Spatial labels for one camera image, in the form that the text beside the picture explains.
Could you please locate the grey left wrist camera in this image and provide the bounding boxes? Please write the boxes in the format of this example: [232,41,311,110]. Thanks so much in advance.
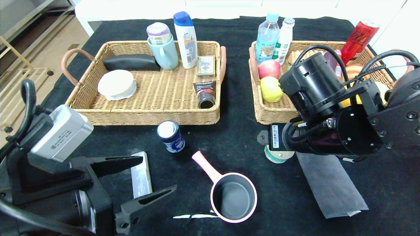
[30,104,94,163]

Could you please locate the small playing card box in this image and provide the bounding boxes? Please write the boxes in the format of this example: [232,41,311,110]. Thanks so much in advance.
[197,55,216,78]

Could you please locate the clear plastic toothbrush case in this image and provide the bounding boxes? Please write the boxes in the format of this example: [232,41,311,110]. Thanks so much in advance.
[131,151,153,199]

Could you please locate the smooth black arm cable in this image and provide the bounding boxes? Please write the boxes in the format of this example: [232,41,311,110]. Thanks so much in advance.
[0,198,94,236]
[357,50,420,81]

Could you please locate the blue gum bottle white lid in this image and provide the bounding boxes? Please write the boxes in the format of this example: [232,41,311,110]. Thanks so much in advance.
[157,120,186,153]

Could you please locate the white round container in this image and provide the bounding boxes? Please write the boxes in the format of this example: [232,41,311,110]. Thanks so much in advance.
[97,69,137,101]

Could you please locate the pink saucepan dark inside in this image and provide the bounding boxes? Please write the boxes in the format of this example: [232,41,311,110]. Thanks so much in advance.
[192,151,258,224]

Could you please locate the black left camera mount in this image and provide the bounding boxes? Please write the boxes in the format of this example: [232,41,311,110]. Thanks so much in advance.
[7,113,94,205]

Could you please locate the woven wicker basket brown handles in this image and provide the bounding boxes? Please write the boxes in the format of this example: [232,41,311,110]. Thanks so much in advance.
[248,40,413,125]
[61,41,227,126]

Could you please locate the smooth black right arm cable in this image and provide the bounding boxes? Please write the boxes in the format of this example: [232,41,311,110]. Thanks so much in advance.
[357,50,420,81]

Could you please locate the wooden rack on wheels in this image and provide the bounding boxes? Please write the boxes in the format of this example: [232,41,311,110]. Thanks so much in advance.
[0,35,54,133]

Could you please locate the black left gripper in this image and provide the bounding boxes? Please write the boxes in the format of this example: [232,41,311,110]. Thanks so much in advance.
[15,155,178,236]

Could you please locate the black cosmetic tube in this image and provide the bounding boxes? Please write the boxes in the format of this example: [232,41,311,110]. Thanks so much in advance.
[193,80,217,109]

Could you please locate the sliced bread loaf row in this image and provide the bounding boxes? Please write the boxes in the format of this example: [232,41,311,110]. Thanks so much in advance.
[288,50,328,65]

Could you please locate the light blue mug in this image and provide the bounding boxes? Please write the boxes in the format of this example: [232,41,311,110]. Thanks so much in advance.
[147,34,179,70]

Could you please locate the clear water bottle blue cap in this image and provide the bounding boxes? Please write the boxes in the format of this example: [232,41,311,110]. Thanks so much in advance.
[255,12,281,65]

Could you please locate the braided right arm cable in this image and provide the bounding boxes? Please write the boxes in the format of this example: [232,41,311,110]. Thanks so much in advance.
[287,121,328,143]

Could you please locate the grey towel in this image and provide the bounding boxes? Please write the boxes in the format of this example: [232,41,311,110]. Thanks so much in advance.
[296,151,369,219]

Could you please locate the black right camera cable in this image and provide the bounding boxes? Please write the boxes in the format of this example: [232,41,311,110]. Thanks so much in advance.
[293,45,349,86]

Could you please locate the tin can gold lid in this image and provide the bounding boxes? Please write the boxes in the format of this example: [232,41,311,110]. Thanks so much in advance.
[264,145,295,164]

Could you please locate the black left camera cable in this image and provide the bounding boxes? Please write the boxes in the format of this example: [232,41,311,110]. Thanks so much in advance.
[15,79,37,143]

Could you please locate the striped brown bread bun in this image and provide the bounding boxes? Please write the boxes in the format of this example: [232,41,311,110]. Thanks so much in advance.
[345,64,365,81]

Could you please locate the purple topped roll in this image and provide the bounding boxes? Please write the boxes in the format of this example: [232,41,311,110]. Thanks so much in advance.
[146,22,172,46]

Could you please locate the red apple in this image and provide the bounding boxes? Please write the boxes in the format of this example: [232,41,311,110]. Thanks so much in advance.
[258,60,281,80]

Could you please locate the white shampoo bottle blue cap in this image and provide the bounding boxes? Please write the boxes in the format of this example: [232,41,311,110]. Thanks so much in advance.
[173,11,198,69]

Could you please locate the purple eggplant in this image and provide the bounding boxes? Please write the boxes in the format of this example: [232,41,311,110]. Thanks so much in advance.
[323,51,338,71]

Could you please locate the red drink can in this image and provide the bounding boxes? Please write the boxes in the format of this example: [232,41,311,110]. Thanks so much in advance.
[341,19,380,66]

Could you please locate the grey metal shelf unit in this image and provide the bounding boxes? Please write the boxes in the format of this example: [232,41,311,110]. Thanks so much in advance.
[0,0,76,45]

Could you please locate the yellow green lemon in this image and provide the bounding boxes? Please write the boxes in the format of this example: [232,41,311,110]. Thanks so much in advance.
[260,76,284,103]

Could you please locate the red wrapped sausage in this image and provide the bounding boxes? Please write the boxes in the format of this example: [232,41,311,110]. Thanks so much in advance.
[335,50,342,79]

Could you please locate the smooth black left arm cable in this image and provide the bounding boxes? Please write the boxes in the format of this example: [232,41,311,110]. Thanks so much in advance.
[0,198,94,236]

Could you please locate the orange yellow mango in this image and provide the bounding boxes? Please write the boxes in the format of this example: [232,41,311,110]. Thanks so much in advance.
[341,97,361,108]

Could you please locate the black glasses case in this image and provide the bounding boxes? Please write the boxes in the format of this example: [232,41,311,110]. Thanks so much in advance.
[103,54,160,71]

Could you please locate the white milk bottle green label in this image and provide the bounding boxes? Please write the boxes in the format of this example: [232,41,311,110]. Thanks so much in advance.
[272,17,295,66]

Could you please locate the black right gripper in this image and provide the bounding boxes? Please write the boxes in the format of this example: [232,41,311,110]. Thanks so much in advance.
[257,123,295,151]

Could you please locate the white tape strip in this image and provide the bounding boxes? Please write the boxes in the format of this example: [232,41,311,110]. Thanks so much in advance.
[173,213,220,219]

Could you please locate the white background table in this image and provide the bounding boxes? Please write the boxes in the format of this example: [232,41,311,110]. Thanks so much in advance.
[75,0,407,33]

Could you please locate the black camera cable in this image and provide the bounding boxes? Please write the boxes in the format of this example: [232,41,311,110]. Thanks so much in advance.
[293,45,349,86]
[15,79,37,143]

